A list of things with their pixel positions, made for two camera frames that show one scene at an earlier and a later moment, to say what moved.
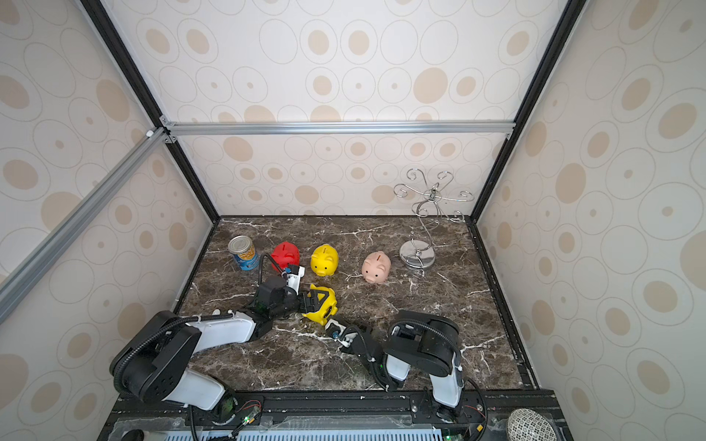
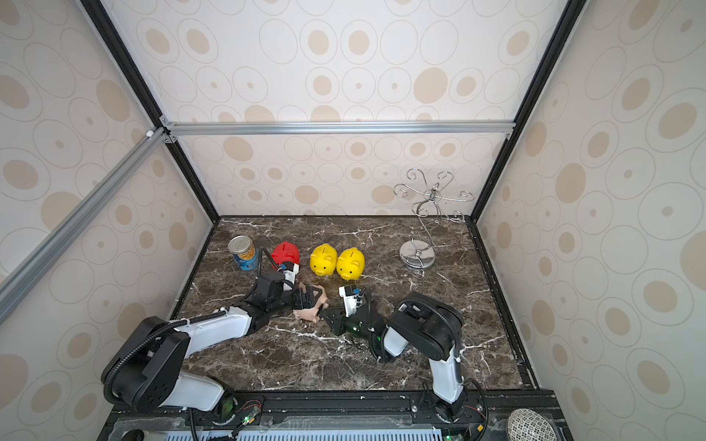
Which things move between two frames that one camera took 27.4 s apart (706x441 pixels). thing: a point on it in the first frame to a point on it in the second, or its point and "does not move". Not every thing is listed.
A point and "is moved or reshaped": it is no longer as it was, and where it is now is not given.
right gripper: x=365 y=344 to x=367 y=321
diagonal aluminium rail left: x=24 y=277 does not move
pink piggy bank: x=376 y=267 is moved or reshaped
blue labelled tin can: x=244 y=251 does not move
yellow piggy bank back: x=324 y=260 does not move
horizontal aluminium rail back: x=171 y=130 does not move
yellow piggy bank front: x=328 y=309 to x=350 y=264
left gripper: x=313 y=296 does not move
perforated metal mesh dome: x=527 y=424 does not move
